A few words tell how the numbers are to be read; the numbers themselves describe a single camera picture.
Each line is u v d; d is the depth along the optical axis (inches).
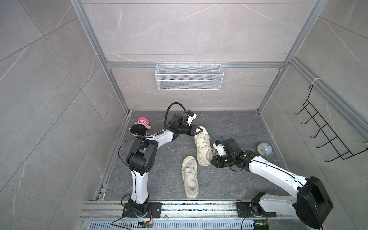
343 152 23.2
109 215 28.3
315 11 27.6
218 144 29.4
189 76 39.7
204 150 33.0
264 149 34.6
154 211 28.9
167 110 30.0
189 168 31.1
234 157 24.7
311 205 15.5
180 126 31.4
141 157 20.7
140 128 38.6
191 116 33.5
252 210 26.3
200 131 34.8
